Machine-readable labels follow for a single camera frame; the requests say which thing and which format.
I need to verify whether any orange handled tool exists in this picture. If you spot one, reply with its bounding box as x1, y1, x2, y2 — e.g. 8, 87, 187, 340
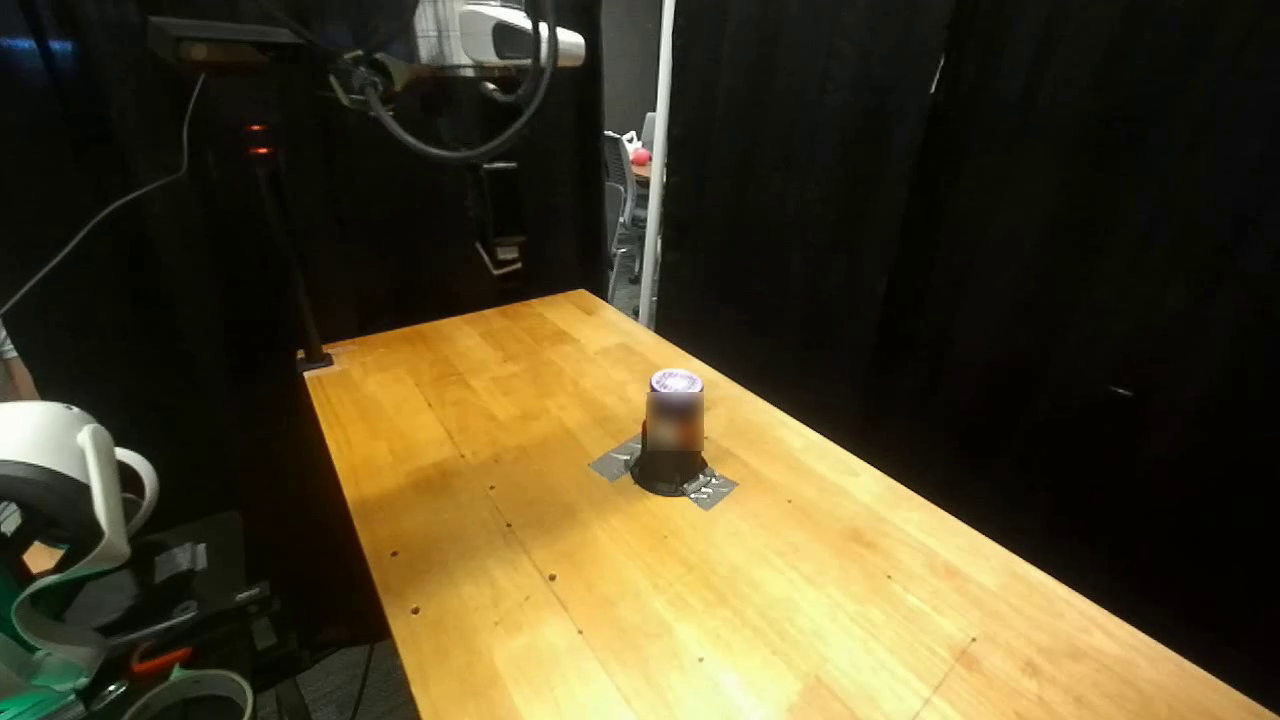
127, 642, 202, 681

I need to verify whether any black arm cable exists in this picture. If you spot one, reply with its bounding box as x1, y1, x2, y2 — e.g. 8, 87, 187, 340
328, 0, 562, 169

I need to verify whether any grey looped cable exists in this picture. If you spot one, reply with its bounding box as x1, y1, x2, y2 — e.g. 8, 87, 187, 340
116, 661, 260, 720

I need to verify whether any white hanging cable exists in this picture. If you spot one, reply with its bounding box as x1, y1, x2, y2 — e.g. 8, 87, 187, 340
0, 68, 216, 320

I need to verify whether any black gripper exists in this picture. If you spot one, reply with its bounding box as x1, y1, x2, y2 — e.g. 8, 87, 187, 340
477, 157, 534, 281

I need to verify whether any plain black curtain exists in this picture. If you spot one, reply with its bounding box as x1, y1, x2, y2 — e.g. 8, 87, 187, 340
0, 0, 608, 404

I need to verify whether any black tripod stand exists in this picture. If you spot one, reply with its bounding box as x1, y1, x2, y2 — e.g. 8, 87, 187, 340
140, 11, 335, 376

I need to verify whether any dark bottle with orange label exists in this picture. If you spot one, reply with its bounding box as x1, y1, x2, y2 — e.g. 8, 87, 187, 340
629, 365, 711, 502

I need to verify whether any grey square plate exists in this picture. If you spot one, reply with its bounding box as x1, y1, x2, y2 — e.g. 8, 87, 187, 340
590, 436, 742, 513

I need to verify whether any white vertical pole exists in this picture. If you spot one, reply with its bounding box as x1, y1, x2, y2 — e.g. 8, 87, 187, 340
637, 0, 679, 333

